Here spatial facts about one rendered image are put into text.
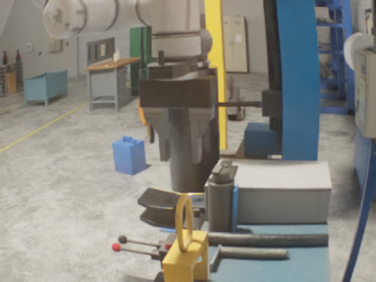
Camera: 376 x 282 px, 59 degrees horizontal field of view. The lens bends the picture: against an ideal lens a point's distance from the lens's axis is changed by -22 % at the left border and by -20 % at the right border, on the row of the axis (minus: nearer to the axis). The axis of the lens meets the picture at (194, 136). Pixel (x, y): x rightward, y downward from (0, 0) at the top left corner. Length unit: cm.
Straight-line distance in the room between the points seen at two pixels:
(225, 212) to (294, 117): 56
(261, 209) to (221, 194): 17
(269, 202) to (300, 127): 44
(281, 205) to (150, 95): 63
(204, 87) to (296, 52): 86
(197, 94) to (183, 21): 13
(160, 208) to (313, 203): 61
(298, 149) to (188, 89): 95
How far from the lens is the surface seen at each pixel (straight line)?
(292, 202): 121
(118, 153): 459
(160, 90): 71
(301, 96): 153
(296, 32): 150
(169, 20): 67
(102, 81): 773
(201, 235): 89
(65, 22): 64
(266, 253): 105
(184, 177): 169
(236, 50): 1180
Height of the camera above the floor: 167
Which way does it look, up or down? 17 degrees down
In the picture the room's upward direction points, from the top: 2 degrees counter-clockwise
